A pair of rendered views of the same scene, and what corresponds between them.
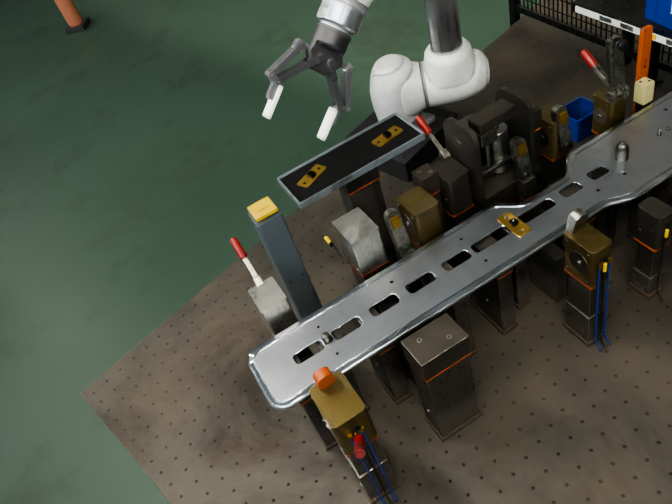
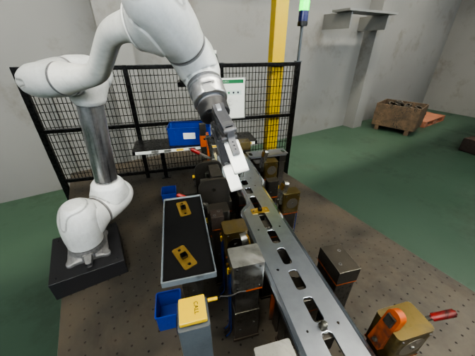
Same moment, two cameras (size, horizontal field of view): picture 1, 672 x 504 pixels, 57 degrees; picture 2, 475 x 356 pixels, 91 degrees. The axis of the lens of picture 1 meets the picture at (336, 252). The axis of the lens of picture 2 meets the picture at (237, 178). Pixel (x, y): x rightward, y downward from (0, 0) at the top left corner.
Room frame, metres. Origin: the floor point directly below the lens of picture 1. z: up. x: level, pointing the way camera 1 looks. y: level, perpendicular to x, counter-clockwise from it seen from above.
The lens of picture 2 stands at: (1.12, 0.44, 1.67)
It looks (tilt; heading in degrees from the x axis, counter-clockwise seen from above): 30 degrees down; 270
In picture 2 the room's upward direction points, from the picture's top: straight up
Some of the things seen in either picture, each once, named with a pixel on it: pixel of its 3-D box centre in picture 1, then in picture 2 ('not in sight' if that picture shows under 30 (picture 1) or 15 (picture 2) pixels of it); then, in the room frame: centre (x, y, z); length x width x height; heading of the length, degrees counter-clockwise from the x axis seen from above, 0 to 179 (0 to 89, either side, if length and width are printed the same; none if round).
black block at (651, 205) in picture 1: (654, 253); (273, 200); (0.91, -0.73, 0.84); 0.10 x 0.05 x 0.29; 15
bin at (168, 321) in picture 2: not in sight; (169, 309); (1.39, -0.11, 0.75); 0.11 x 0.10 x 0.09; 105
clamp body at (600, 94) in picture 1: (602, 144); not in sight; (1.31, -0.83, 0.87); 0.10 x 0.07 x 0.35; 15
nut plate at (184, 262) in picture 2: (311, 174); (184, 256); (1.27, -0.01, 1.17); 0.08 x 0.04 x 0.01; 129
